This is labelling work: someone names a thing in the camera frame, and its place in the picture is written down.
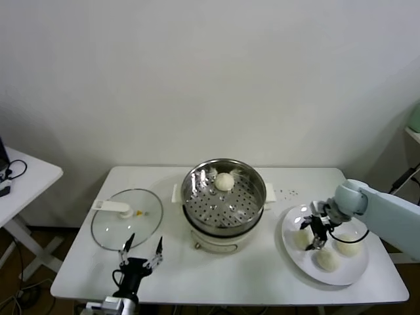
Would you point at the white shelf board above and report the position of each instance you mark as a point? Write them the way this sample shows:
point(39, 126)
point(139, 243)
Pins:
point(413, 134)

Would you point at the white folding side table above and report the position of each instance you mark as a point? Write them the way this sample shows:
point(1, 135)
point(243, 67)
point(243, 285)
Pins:
point(36, 174)

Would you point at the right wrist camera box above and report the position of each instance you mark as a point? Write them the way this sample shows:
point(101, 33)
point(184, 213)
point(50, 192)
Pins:
point(318, 206)

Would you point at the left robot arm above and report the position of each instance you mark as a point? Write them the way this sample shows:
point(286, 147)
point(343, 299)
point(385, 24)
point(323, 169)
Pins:
point(113, 305)

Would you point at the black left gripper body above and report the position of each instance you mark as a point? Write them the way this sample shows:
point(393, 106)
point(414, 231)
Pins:
point(134, 270)

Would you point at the white electric pot base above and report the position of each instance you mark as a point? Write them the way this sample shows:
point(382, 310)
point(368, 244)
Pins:
point(216, 244)

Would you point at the white round plate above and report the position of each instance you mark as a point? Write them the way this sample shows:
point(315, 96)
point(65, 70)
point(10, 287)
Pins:
point(348, 273)

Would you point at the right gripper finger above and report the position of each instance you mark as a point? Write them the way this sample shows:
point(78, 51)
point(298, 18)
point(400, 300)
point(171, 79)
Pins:
point(317, 243)
point(307, 223)

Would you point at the steel perforated steamer basket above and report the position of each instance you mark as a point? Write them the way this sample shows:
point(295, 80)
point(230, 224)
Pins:
point(229, 211)

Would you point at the dark device on side table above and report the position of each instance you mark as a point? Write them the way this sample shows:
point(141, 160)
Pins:
point(2, 152)

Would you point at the white stand base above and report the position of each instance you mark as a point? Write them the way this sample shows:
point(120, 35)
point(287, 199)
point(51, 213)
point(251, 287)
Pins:
point(402, 259)

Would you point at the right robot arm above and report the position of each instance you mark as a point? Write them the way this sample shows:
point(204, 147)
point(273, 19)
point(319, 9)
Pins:
point(387, 213)

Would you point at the small black adapter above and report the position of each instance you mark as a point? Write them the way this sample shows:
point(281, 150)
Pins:
point(4, 191)

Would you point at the white steamed baozi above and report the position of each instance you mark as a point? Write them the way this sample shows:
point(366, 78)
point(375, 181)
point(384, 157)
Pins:
point(349, 245)
point(224, 181)
point(302, 239)
point(327, 260)

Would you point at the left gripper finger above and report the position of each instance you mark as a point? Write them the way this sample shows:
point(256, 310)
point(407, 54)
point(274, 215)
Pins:
point(124, 257)
point(158, 257)

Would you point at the pale green object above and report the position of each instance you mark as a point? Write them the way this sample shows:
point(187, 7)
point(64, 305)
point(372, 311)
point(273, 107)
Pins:
point(415, 115)

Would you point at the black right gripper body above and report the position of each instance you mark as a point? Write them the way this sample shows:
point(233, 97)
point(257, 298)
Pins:
point(320, 228)

